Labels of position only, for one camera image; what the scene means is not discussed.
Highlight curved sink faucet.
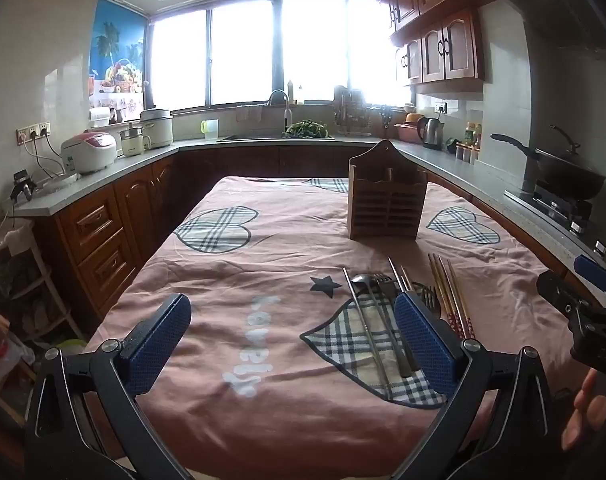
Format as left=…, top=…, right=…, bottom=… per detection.
left=267, top=88, right=292, bottom=134

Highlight pink and white rice cooker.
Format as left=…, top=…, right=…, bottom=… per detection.
left=60, top=130, right=118, bottom=175

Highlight white storage shelf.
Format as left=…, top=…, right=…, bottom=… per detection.
left=0, top=219, right=86, bottom=413

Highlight kitchen sink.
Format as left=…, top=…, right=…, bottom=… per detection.
left=217, top=132, right=337, bottom=142

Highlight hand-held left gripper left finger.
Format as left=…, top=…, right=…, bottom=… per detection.
left=24, top=293, right=194, bottom=480

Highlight dish drying rack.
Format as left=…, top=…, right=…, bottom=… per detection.
left=332, top=84, right=372, bottom=136

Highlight steel electric kettle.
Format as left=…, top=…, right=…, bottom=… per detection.
left=415, top=115, right=445, bottom=151

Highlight green vegetables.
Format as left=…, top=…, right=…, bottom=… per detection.
left=285, top=119, right=332, bottom=139

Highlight kitchen window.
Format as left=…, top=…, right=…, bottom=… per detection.
left=147, top=0, right=415, bottom=112

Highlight black device stand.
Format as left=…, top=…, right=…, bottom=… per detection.
left=10, top=169, right=37, bottom=202

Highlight row of wall sockets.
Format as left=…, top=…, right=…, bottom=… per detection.
left=16, top=122, right=52, bottom=145

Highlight pink plastic basin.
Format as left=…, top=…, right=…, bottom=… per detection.
left=393, top=112, right=424, bottom=142

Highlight silver metal fork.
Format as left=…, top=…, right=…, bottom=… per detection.
left=374, top=273, right=416, bottom=380
left=412, top=282, right=443, bottom=322

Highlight fruit and palm wall poster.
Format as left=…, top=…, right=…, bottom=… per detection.
left=88, top=0, right=148, bottom=111

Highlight silver metal spoon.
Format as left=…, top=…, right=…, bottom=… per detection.
left=352, top=273, right=390, bottom=361

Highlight person's right hand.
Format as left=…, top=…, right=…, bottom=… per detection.
left=561, top=367, right=606, bottom=454

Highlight gas stove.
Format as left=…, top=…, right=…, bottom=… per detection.
left=504, top=184, right=606, bottom=256

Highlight wooden wall cabinets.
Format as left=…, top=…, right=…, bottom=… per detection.
left=373, top=0, right=486, bottom=86

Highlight black wok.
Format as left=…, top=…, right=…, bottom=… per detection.
left=490, top=124, right=606, bottom=201

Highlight large white rice cooker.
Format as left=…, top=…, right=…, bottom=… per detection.
left=139, top=107, right=175, bottom=150

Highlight small white electric pot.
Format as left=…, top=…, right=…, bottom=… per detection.
left=119, top=122, right=152, bottom=157

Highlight wooden utensil holder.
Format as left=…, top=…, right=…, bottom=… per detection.
left=347, top=139, right=429, bottom=241

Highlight pink plaid-heart bedsheet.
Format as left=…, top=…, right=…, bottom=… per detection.
left=83, top=175, right=584, bottom=480

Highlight brown chopstick red patterned end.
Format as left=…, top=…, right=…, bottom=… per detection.
left=446, top=259, right=478, bottom=339
left=433, top=254, right=464, bottom=339
left=439, top=255, right=471, bottom=339
left=427, top=253, right=458, bottom=337

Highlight white plate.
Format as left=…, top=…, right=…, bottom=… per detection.
left=37, top=172, right=80, bottom=194

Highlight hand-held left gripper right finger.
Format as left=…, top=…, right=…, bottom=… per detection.
left=390, top=290, right=556, bottom=480

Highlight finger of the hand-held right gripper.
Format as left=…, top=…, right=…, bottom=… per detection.
left=536, top=269, right=606, bottom=367
left=573, top=254, right=606, bottom=294

